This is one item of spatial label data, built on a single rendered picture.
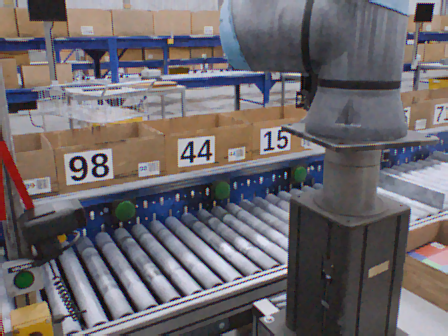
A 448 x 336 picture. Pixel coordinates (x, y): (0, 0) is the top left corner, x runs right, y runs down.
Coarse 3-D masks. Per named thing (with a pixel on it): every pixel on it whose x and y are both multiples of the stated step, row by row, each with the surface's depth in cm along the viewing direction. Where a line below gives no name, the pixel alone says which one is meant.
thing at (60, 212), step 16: (32, 208) 84; (48, 208) 83; (64, 208) 83; (80, 208) 84; (32, 224) 80; (48, 224) 81; (64, 224) 82; (80, 224) 84; (32, 240) 80; (48, 240) 83; (64, 240) 86; (48, 256) 84
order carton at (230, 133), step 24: (144, 120) 186; (168, 120) 191; (192, 120) 197; (216, 120) 203; (240, 120) 186; (168, 144) 162; (216, 144) 173; (240, 144) 178; (168, 168) 165; (192, 168) 170
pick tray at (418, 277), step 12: (420, 228) 128; (432, 228) 131; (444, 228) 133; (408, 240) 126; (420, 240) 130; (432, 240) 133; (444, 240) 133; (408, 264) 112; (420, 264) 109; (408, 276) 113; (420, 276) 110; (432, 276) 107; (444, 276) 104; (408, 288) 114; (420, 288) 110; (432, 288) 107; (444, 288) 104; (432, 300) 108; (444, 300) 105
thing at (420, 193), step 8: (384, 176) 190; (392, 176) 186; (384, 184) 190; (392, 184) 187; (400, 184) 183; (408, 184) 179; (416, 184) 176; (400, 192) 184; (408, 192) 180; (416, 192) 177; (424, 192) 173; (432, 192) 170; (440, 192) 167; (416, 200) 177; (424, 200) 174; (432, 200) 171; (440, 200) 168; (440, 208) 168
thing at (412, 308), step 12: (264, 300) 111; (408, 300) 110; (420, 300) 110; (264, 312) 106; (408, 312) 105; (420, 312) 105; (432, 312) 105; (444, 312) 105; (408, 324) 101; (420, 324) 101; (432, 324) 101; (444, 324) 101
